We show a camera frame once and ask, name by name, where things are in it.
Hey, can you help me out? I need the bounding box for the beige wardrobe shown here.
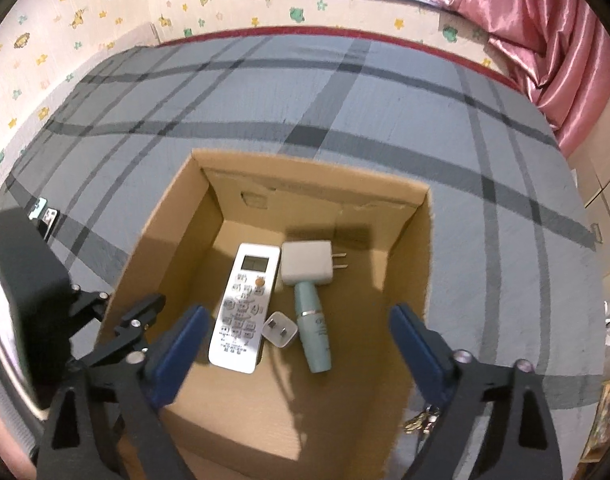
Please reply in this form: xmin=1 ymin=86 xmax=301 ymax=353
xmin=565 ymin=85 xmax=610 ymax=301

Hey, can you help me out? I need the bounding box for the small white charger plug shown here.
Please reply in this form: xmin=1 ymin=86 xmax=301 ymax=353
xmin=263 ymin=311 xmax=298 ymax=348

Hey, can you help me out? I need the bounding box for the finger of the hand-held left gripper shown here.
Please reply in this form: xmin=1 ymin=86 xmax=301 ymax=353
xmin=72 ymin=294 xmax=166 ymax=368
xmin=67 ymin=284 xmax=114 ymax=346

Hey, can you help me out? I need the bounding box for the white remote control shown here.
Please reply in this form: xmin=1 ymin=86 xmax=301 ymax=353
xmin=208 ymin=243 xmax=282 ymax=374

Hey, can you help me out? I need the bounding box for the pink satin curtain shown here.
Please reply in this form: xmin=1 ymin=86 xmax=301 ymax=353
xmin=447 ymin=0 xmax=610 ymax=147

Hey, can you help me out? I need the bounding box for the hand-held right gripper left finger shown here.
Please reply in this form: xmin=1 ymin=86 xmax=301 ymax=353
xmin=35 ymin=305 xmax=210 ymax=480

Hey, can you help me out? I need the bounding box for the person's left forearm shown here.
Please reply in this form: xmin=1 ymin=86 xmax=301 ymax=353
xmin=0 ymin=407 xmax=42 ymax=480

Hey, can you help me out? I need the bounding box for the teal cosmetic bottle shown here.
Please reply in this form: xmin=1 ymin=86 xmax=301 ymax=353
xmin=293 ymin=281 xmax=333 ymax=374

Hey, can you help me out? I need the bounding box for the grey plaid bed sheet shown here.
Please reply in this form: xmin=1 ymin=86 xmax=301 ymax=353
xmin=0 ymin=35 xmax=606 ymax=480

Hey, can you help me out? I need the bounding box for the large white charger plug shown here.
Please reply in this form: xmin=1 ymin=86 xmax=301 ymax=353
xmin=281 ymin=240 xmax=349 ymax=287

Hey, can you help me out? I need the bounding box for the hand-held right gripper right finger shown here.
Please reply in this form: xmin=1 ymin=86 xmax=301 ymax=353
xmin=389 ymin=302 xmax=566 ymax=480

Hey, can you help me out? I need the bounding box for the cardboard box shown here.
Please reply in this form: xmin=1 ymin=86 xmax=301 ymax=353
xmin=97 ymin=149 xmax=433 ymax=480

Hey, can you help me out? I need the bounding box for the yellow patterned object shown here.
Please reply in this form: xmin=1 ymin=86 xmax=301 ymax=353
xmin=580 ymin=377 xmax=610 ymax=466

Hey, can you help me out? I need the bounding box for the key bunch with black strap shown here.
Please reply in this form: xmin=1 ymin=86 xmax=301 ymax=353
xmin=404 ymin=405 xmax=443 ymax=441

